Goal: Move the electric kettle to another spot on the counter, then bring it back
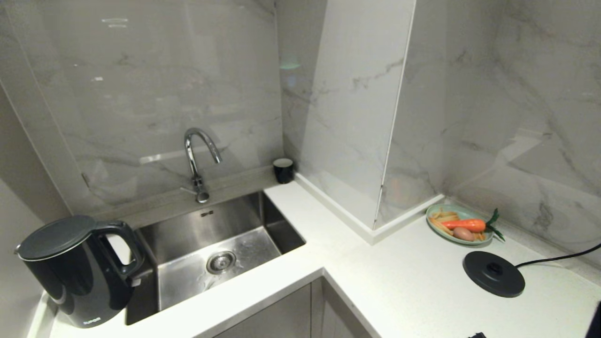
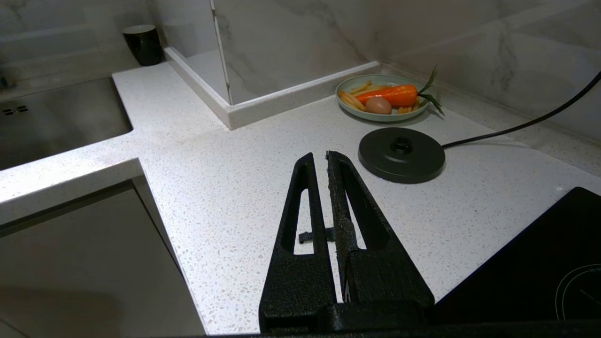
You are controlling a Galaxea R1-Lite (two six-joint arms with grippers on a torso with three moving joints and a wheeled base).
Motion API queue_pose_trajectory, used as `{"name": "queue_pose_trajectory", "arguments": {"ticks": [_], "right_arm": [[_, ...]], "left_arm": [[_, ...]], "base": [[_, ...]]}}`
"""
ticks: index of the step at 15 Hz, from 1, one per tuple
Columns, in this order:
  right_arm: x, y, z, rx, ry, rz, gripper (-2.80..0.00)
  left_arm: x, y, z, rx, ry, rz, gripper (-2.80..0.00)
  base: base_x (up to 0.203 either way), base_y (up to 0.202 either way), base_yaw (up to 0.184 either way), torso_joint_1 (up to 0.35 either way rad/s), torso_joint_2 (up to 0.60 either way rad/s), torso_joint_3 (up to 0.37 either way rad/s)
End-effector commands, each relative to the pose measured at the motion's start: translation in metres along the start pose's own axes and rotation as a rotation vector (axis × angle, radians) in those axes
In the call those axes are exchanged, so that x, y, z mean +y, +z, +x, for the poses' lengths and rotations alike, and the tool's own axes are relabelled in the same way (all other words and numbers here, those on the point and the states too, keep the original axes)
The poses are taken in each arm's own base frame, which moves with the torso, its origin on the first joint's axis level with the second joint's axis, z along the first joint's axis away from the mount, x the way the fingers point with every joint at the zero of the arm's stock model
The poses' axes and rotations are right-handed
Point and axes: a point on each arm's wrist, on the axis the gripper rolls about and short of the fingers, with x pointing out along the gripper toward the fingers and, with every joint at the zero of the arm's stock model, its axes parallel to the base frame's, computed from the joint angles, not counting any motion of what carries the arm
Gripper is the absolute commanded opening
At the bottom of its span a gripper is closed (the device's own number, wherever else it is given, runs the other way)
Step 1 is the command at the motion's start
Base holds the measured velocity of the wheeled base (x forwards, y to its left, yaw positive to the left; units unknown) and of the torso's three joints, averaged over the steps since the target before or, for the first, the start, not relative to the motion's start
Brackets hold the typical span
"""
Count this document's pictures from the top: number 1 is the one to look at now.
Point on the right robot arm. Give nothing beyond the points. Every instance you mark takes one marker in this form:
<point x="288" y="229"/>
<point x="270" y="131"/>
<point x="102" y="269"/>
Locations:
<point x="595" y="324"/>

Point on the black round kettle base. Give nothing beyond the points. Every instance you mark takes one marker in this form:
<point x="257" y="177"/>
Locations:
<point x="493" y="273"/>

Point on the black electric kettle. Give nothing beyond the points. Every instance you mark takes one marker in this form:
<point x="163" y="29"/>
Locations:
<point x="82" y="286"/>

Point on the black kettle lid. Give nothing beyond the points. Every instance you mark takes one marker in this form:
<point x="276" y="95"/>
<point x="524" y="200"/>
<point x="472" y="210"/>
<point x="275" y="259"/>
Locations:
<point x="54" y="236"/>

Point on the black cup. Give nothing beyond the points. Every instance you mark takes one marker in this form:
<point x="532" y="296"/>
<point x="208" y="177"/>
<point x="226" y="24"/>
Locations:
<point x="283" y="171"/>

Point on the chrome sink faucet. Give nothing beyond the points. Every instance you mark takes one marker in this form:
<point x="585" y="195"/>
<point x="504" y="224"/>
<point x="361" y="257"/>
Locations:
<point x="194" y="162"/>

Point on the stainless steel sink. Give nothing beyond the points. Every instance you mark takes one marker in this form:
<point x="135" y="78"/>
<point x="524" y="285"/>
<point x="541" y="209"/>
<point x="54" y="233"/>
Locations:
<point x="211" y="253"/>

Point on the pale toy fries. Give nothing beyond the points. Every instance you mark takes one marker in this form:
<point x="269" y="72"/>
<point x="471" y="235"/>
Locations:
<point x="441" y="219"/>

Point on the grey cabinet door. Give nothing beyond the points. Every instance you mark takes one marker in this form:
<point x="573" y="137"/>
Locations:
<point x="335" y="317"/>
<point x="277" y="319"/>

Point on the green oval plate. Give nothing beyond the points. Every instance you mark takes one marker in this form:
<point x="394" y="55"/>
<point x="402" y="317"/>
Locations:
<point x="458" y="213"/>

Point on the pink toy potato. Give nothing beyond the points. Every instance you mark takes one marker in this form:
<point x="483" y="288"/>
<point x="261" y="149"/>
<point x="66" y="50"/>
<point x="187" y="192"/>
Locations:
<point x="464" y="234"/>

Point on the orange toy carrot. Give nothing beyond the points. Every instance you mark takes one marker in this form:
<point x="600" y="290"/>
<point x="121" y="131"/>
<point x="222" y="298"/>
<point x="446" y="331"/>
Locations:
<point x="467" y="225"/>

